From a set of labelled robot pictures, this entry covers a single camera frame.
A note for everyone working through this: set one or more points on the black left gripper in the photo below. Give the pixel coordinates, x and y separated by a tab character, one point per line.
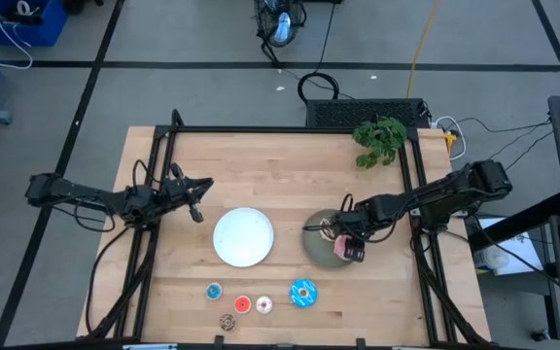
178	192

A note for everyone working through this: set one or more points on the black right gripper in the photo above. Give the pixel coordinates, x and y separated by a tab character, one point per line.
365	223

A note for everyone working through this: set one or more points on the large blue frosted donut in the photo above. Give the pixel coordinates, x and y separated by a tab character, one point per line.
295	296

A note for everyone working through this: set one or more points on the small blue frosted donut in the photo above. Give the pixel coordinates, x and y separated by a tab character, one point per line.
209	292

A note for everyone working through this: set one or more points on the small red frosted donut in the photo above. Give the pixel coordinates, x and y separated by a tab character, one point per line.
237	306

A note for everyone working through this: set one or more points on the small white sprinkled donut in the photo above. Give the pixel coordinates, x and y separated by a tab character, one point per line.
259	307

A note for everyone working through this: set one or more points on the small chocolate frosted donut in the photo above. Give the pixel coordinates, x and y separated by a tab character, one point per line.
222	323

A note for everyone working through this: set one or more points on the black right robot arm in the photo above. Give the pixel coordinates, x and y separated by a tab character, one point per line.
445	192

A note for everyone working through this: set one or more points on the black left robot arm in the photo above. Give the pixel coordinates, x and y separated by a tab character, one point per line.
90	197

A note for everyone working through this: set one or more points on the olive grey round plate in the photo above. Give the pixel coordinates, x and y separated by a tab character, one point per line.
316	253

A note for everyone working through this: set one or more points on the white round plate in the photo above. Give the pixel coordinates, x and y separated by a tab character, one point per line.
243	238

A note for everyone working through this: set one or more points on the green potted plant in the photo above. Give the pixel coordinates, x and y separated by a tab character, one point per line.
379	138

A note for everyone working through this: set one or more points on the yellow power plug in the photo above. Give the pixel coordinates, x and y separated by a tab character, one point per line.
450	141

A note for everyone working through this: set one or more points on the white tape roll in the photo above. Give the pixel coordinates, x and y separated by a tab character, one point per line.
496	257

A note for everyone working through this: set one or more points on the black desk support beam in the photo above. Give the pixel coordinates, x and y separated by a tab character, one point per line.
518	226

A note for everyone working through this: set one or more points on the white paper sheet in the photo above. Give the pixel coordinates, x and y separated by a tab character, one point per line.
523	253

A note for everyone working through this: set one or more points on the black floor fan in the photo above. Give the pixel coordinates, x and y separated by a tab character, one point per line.
280	26

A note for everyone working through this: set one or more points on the blue storage bin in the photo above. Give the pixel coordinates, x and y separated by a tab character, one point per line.
42	34

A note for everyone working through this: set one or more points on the black aluminium table frame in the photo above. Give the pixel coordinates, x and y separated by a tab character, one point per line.
285	129

